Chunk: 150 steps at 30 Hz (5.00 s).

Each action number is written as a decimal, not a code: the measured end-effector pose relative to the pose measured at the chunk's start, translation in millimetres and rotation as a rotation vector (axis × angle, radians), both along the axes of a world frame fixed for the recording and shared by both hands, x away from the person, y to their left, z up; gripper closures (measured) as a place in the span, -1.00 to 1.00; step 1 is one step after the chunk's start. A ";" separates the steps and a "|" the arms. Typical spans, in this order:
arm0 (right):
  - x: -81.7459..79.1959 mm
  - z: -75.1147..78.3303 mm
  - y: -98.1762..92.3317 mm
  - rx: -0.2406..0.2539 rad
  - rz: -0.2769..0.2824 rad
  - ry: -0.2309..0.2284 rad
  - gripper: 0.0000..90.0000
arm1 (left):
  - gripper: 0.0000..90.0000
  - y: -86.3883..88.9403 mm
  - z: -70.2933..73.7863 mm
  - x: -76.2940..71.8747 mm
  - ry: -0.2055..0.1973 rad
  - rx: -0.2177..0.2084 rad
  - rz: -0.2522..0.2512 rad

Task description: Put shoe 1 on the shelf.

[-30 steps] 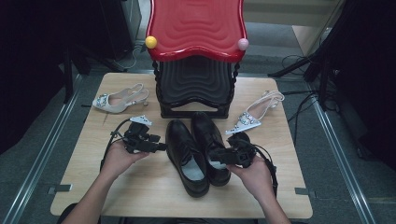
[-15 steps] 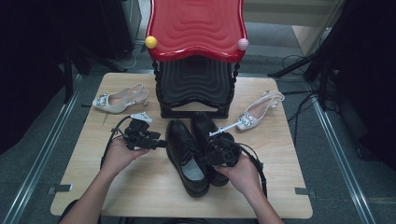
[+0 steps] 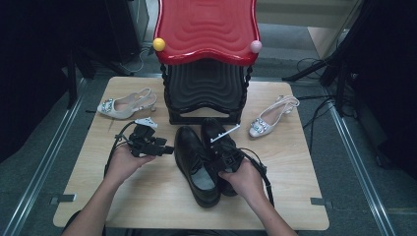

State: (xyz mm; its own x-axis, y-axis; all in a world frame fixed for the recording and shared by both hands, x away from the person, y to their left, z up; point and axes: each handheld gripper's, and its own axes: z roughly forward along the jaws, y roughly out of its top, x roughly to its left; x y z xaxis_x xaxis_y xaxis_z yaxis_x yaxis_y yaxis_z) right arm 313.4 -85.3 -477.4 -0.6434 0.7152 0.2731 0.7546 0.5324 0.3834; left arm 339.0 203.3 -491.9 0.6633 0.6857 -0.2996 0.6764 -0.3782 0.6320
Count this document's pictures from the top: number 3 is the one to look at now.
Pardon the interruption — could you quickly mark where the wooden panel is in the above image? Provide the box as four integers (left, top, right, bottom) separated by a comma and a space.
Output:
307, 26, 350, 60

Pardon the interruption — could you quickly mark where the right hand-held gripper black cable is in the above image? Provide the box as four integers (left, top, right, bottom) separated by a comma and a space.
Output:
237, 147, 275, 208

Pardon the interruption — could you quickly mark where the metal floor rail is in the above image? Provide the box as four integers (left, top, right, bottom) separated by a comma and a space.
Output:
323, 85, 397, 236
0, 78, 88, 236

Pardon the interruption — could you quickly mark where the left hand-held gripper black cable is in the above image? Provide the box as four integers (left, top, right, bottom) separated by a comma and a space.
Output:
103, 120, 137, 178

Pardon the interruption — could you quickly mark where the person's left hand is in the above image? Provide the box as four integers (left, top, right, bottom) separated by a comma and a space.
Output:
106, 146, 156, 186

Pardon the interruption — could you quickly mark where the white jewelled slingback heel shoe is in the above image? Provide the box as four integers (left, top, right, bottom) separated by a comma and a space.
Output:
248, 94, 301, 139
96, 87, 158, 121

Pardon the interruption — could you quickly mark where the black cabinet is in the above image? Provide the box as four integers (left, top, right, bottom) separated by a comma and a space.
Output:
104, 0, 150, 65

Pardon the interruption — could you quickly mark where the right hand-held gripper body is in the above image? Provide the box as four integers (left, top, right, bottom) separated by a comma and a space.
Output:
209, 123, 245, 173

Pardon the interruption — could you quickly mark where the person's right hand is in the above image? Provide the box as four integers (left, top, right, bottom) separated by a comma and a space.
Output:
218, 160, 266, 206

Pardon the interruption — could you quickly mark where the hand-held gripper black cable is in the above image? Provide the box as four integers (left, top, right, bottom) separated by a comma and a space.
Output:
237, 147, 275, 208
103, 120, 137, 178

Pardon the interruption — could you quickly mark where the grey table bracket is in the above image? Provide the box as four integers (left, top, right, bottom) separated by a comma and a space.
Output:
310, 197, 333, 209
49, 194, 77, 207

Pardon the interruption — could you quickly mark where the black floor cable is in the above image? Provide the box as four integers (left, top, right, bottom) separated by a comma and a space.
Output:
296, 57, 326, 81
302, 95, 336, 153

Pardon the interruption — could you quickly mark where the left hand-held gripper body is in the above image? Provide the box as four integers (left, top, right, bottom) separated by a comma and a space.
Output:
128, 116, 158, 157

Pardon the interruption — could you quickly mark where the black curtain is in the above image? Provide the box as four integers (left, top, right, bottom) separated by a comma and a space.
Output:
340, 0, 417, 180
0, 0, 109, 163

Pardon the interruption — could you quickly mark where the black tripod stand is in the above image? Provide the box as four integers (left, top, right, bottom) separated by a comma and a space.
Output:
281, 0, 365, 117

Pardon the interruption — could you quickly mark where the red and black shoe rack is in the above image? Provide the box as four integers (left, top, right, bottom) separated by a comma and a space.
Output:
151, 0, 264, 126

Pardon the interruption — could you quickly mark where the white cable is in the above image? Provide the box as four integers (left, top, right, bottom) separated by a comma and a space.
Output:
119, 45, 151, 75

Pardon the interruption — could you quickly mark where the black metal stand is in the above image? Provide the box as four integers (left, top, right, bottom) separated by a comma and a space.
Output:
65, 45, 134, 110

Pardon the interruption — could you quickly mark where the black leather shoe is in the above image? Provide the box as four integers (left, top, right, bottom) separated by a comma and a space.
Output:
200, 117, 246, 198
173, 125, 222, 208

